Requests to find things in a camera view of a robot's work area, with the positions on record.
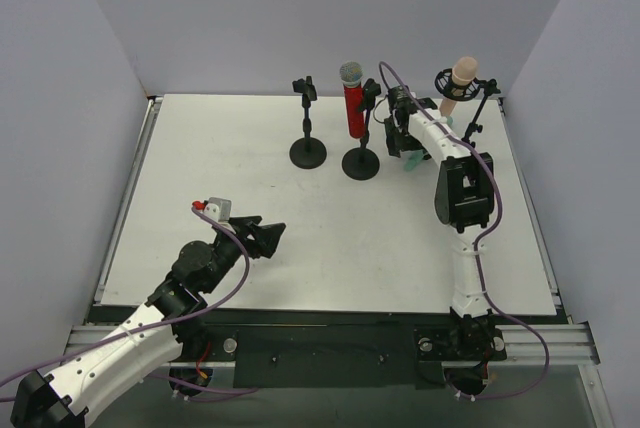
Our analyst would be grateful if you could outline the black round-base clip stand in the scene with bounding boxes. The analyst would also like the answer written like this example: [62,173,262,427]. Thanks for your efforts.
[341,78,381,181]

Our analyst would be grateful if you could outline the mint green microphone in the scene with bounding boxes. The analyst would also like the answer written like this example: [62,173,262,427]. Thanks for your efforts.
[405,114,454,171]

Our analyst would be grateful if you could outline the red glitter microphone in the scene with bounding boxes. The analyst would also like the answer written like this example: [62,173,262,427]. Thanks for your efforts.
[339,61,365,139]

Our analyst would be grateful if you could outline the black tripod shock-mount stand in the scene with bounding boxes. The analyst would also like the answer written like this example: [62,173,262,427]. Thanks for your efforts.
[432,65,501,149]

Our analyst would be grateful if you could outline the pink microphone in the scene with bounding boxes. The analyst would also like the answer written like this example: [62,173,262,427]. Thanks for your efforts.
[439,56,478,117]

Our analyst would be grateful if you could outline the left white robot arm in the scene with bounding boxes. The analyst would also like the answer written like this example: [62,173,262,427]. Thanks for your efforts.
[10,216,286,427]

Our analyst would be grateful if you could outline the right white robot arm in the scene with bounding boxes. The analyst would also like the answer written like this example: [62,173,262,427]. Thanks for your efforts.
[384,86,495,331]

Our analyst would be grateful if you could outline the black round-base rear stand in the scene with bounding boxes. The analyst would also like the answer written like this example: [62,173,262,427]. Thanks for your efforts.
[289,76,327,170]

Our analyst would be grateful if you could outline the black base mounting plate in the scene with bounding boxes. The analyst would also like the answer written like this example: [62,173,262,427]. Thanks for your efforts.
[179,309,506,389]

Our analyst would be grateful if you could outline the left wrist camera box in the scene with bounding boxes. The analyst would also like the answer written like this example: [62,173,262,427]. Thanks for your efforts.
[191,197,232,223]

